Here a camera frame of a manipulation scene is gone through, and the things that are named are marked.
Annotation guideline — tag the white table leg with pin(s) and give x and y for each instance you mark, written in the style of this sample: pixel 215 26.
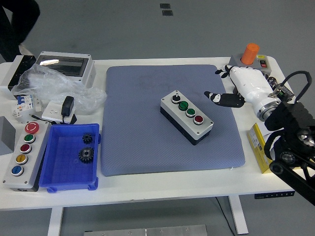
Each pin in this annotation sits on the white table leg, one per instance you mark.
pixel 240 216
pixel 55 221

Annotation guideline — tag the blue plastic bin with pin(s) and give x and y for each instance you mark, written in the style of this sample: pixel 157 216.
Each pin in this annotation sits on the blue plastic bin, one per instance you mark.
pixel 64 172

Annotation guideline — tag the grey-blue padded mat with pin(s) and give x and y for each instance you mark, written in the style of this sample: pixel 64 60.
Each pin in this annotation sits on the grey-blue padded mat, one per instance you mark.
pixel 135 147

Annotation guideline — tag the grey switch red black buttons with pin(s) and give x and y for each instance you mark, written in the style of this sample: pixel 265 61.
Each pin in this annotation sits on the grey switch red black buttons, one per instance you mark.
pixel 262 62

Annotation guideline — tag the yellow white box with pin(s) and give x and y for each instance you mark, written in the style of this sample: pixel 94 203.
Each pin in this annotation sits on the yellow white box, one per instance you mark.
pixel 257 147

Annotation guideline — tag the person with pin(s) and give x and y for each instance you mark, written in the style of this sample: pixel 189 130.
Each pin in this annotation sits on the person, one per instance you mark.
pixel 14 19

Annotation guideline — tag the grey metal box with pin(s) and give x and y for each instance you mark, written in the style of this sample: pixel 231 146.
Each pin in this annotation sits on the grey metal box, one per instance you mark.
pixel 6 135

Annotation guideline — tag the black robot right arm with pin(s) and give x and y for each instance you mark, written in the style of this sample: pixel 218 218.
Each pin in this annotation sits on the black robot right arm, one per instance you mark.
pixel 295 115

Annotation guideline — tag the small black gear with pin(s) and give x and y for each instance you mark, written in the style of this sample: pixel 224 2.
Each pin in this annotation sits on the small black gear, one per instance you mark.
pixel 86 138

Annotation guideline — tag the black table control panel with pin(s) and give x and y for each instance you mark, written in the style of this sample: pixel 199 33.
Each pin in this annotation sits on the black table control panel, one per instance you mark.
pixel 273 195

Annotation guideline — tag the large black gear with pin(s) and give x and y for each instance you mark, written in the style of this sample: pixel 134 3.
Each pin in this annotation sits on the large black gear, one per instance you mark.
pixel 86 154

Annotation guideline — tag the white rail module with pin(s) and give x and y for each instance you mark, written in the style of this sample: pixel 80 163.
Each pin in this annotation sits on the white rail module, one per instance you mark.
pixel 38 104

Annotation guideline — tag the grey five-button control box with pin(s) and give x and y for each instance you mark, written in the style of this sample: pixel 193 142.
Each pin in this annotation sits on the grey five-button control box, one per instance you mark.
pixel 34 157

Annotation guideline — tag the grey four-button control box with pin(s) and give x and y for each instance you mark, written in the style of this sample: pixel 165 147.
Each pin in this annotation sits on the grey four-button control box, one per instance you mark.
pixel 204 127

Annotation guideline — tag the dark floor cover plate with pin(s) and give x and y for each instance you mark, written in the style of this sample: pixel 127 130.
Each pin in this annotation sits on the dark floor cover plate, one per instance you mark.
pixel 165 6
pixel 167 13

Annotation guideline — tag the dark cylindrical capacitor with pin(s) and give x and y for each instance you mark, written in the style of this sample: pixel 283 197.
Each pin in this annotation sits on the dark cylindrical capacitor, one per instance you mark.
pixel 266 76
pixel 272 80

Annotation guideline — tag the clear plastic bag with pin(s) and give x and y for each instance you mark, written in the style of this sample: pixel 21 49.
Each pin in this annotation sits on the clear plastic bag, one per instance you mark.
pixel 49 83

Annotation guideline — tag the white wall socket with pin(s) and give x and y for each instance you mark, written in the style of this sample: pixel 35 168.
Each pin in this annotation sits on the white wall socket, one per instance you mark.
pixel 53 110

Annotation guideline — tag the white blue circuit breaker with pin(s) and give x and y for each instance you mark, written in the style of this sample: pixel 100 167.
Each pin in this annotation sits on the white blue circuit breaker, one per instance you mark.
pixel 24 103

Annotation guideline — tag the white box glossy black panel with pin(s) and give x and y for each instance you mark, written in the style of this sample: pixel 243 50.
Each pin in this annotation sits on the white box glossy black panel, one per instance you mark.
pixel 9 73

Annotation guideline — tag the grey metal floor plate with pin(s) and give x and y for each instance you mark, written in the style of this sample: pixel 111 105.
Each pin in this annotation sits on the grey metal floor plate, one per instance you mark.
pixel 147 231

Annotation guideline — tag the orange cylinder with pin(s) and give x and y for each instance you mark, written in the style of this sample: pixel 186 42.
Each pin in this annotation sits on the orange cylinder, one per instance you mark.
pixel 249 54

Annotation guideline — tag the grey distribution box dark window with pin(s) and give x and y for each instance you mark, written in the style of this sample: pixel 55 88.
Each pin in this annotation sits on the grey distribution box dark window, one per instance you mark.
pixel 61 65

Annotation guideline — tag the black power adapter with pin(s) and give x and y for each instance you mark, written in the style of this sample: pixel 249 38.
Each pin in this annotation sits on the black power adapter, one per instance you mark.
pixel 67 105

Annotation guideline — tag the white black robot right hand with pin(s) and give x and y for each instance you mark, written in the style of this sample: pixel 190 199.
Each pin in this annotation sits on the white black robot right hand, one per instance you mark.
pixel 251 83

